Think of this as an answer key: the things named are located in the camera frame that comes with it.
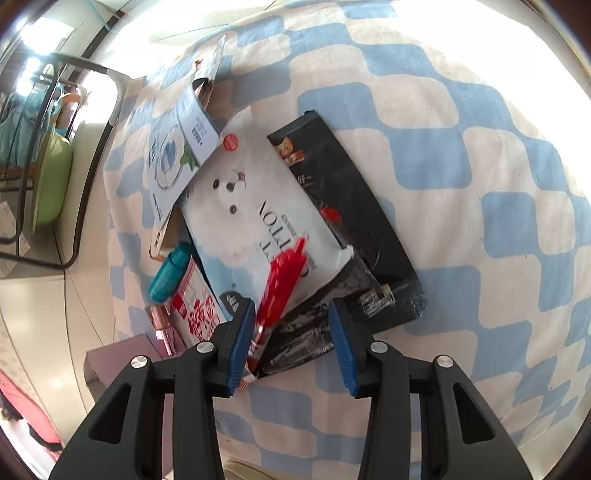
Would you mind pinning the rose gold tube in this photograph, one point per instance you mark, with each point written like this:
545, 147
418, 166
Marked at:
159, 318

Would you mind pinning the light blue pouch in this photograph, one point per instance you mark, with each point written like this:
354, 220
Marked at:
171, 157

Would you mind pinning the pink cardboard box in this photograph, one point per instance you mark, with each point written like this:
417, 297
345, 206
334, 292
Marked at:
115, 355

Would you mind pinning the black metal rack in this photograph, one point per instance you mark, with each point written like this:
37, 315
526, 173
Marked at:
115, 85

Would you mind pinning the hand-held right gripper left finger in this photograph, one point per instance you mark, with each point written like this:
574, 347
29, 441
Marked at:
240, 344

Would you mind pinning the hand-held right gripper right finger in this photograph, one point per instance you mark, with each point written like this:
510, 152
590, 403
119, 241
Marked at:
344, 346

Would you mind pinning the teal bottle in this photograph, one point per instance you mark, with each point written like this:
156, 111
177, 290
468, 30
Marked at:
168, 274

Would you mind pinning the white pouch with orange flowers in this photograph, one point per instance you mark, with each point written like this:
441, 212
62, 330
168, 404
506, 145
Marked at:
212, 64

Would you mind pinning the flat black box gold print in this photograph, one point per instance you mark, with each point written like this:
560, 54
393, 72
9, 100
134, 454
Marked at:
355, 194

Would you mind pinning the red and white packet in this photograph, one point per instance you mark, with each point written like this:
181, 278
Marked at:
194, 304

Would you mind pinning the white pouch with dog face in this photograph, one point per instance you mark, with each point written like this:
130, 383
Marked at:
249, 212

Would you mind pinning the red cloth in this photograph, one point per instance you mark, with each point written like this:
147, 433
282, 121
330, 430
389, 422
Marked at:
27, 415

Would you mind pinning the red pen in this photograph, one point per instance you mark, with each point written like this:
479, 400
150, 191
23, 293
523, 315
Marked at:
281, 281

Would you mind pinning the blue and white checked blanket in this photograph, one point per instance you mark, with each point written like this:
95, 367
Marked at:
461, 184

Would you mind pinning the teal cloth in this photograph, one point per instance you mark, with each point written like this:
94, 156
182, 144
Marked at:
18, 129

